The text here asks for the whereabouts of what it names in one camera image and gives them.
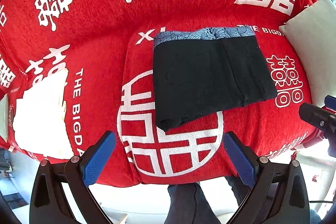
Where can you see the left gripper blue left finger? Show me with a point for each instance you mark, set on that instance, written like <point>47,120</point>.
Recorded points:
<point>94,159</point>

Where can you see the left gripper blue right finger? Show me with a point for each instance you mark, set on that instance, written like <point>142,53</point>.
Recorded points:
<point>242,157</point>

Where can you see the grey white pillow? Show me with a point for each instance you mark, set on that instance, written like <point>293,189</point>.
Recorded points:
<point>312,35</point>

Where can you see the finger of the right gripper with blue tip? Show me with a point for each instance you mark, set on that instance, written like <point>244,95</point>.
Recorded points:
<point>330,102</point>

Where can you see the black pants with patterned waistband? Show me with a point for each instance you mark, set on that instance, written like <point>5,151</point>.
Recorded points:
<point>209,70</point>

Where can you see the red blanket with white characters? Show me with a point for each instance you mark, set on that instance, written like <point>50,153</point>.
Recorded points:
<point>74,69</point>

